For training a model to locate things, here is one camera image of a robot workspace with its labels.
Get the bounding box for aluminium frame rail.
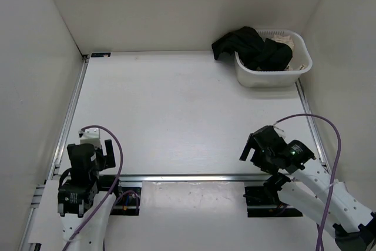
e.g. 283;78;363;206
120;174;269;182

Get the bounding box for beige trousers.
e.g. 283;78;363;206
254;35;306;72

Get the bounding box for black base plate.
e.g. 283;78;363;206
243;180;303;218
98;175;142;216

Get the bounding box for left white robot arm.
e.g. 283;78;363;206
58;139;123;250

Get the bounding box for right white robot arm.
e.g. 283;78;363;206
240;125;375;250

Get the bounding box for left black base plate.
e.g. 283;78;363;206
98;175;142;216

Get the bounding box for white plastic basket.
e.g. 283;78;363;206
234;29;313;88

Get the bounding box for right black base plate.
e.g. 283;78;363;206
243;180;303;218

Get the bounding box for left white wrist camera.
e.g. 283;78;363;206
79;128;102;148

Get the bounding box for black trousers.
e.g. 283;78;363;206
211;26;294;71

